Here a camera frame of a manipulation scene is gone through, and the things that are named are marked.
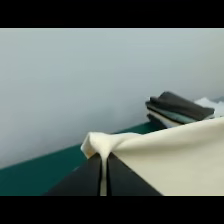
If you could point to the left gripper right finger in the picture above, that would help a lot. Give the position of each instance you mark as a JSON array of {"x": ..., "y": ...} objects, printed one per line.
[{"x": 125, "y": 181}]

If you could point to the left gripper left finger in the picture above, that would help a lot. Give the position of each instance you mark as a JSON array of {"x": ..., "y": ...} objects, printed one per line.
[{"x": 85, "y": 180}]

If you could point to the cream garment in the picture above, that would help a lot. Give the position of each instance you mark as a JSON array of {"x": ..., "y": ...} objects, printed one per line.
[{"x": 173, "y": 156}]

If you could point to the white folded garment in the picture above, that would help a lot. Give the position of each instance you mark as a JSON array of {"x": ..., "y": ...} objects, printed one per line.
[{"x": 168, "y": 121}]

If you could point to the green folded garment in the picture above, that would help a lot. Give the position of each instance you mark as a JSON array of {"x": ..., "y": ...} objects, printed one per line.
[{"x": 166, "y": 114}]

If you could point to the dark folded garment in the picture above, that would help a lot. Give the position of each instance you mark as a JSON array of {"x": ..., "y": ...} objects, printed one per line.
[{"x": 180, "y": 105}]

